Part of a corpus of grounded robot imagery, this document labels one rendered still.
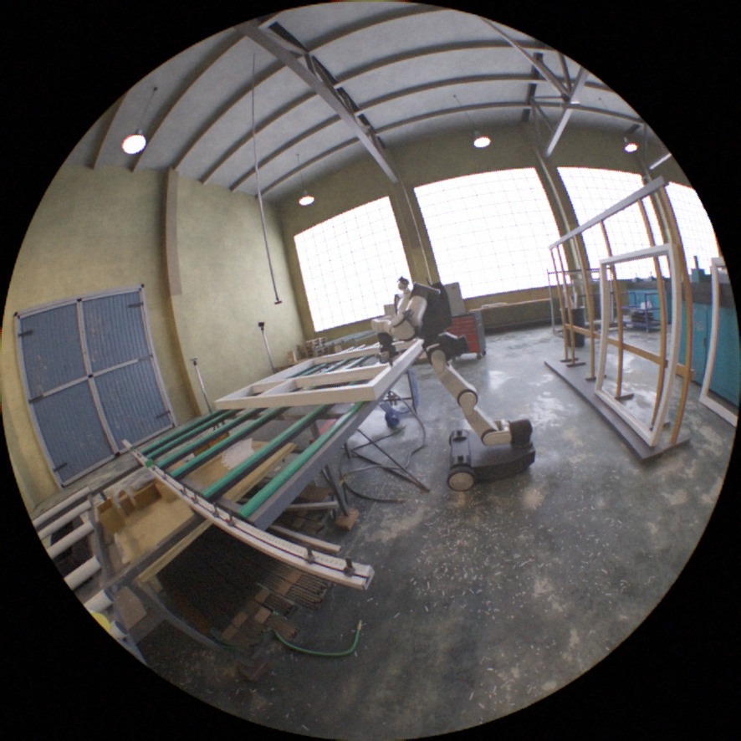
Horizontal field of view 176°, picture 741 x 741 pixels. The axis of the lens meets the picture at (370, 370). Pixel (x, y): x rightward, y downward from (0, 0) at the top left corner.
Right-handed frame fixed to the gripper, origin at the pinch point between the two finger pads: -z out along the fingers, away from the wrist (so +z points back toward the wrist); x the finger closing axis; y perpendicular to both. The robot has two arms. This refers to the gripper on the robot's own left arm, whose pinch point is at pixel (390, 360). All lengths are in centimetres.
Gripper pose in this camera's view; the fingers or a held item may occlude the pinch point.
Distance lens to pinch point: 144.2
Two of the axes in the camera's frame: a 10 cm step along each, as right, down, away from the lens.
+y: -3.7, 2.7, -8.9
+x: -9.0, 1.3, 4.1
